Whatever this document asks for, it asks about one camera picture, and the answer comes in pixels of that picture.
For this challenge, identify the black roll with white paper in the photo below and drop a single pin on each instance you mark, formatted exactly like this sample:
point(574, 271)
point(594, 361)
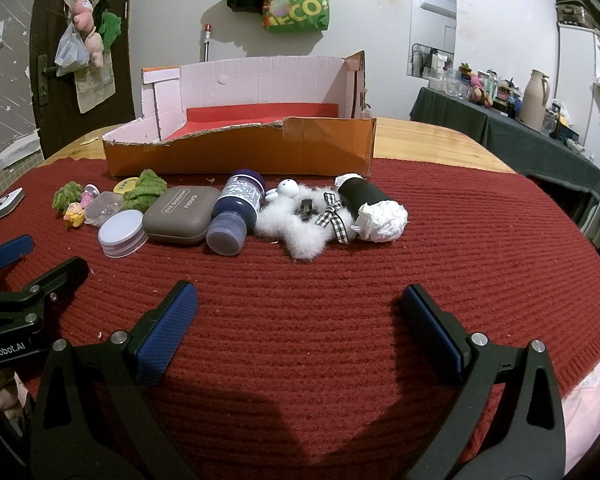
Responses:
point(365, 195)

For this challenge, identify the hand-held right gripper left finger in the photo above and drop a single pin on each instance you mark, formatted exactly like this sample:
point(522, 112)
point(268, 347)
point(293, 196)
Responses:
point(167, 332)

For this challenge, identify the clear plastic bag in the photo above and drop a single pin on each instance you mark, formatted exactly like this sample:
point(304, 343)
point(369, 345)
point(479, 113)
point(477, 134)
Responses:
point(70, 52)

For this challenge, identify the yellow round cap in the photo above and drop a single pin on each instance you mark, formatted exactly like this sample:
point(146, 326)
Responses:
point(122, 186)

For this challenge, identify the beige thermos jug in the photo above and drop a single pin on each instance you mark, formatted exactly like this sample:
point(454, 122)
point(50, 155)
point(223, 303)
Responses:
point(534, 100)

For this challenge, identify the dark green covered table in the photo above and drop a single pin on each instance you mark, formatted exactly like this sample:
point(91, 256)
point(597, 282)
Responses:
point(530, 145)

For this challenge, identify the wall mirror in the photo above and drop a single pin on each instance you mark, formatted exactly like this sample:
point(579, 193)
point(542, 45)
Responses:
point(432, 30)

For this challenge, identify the white round jar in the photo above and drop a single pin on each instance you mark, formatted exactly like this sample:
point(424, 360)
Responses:
point(122, 230)

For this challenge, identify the green plush toy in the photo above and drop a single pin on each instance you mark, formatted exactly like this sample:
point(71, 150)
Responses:
point(111, 27)

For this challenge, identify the clear glass cup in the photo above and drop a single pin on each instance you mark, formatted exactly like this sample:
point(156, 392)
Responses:
point(455, 87)

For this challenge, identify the pole with red tip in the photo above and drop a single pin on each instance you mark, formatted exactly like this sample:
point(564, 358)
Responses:
point(208, 45)

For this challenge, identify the clear plastic small container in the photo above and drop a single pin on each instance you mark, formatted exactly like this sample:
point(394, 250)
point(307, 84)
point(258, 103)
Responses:
point(105, 206)

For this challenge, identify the small green knit scrunchie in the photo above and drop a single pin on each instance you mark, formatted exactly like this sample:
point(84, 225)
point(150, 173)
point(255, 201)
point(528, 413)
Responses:
point(66, 197)

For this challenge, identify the red knitted mat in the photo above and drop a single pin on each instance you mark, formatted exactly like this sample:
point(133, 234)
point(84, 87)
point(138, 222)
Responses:
point(305, 285)

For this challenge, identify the large green knit scrunchie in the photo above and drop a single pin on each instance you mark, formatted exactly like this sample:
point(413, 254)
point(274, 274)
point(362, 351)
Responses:
point(147, 190)

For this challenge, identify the camouflage box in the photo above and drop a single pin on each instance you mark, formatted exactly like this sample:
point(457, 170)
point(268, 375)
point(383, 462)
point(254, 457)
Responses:
point(577, 10)

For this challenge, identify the dark blue bottle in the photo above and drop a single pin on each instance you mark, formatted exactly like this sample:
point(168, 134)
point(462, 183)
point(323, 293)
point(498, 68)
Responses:
point(237, 200)

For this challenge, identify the small black clip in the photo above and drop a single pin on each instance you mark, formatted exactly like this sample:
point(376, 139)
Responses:
point(305, 207)

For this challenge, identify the small pink yellow toy figure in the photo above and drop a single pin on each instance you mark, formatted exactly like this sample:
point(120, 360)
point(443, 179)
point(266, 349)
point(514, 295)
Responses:
point(75, 214)

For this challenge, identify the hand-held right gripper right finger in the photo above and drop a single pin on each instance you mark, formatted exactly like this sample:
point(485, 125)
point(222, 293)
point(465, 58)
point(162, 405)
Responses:
point(435, 332)

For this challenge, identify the dark brown door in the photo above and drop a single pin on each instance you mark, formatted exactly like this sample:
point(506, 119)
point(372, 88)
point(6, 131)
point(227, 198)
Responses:
point(122, 90)

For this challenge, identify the beige hanging organizer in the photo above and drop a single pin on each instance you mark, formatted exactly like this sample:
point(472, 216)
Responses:
point(95, 92)

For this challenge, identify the orange cardboard box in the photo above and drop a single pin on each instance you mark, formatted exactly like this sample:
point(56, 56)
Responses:
point(240, 150)

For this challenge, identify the white refrigerator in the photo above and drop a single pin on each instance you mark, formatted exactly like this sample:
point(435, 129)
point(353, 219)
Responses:
point(575, 85)

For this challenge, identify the white fluffy plush piece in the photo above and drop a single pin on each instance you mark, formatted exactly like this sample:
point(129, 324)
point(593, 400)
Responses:
point(285, 232)

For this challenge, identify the white bunny figure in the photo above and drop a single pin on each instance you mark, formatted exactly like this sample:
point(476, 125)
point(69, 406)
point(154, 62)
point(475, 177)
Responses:
point(286, 190)

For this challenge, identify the grey eyeshadow case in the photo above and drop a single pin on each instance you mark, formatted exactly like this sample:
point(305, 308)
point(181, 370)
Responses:
point(180, 220)

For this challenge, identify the small pink doll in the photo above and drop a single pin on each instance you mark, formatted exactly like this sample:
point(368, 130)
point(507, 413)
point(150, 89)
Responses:
point(477, 87)

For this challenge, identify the pink plush toy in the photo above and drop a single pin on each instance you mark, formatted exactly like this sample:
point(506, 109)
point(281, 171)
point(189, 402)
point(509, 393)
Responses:
point(85, 17)

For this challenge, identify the pink cloth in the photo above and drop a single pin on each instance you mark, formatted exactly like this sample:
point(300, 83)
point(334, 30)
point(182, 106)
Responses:
point(587, 400)

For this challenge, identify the black white checkered bow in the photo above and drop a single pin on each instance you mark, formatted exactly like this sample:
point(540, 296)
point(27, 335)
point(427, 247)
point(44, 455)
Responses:
point(330, 215)

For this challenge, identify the person's left hand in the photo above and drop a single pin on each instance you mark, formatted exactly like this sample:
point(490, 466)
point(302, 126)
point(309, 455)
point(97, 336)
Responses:
point(5, 400)

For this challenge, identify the white blue card packet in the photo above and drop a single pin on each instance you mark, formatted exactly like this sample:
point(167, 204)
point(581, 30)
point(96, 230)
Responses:
point(2, 205)

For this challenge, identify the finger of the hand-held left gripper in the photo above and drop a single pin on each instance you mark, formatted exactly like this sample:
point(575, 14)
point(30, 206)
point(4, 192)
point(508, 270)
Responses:
point(65, 274)
point(10, 254)

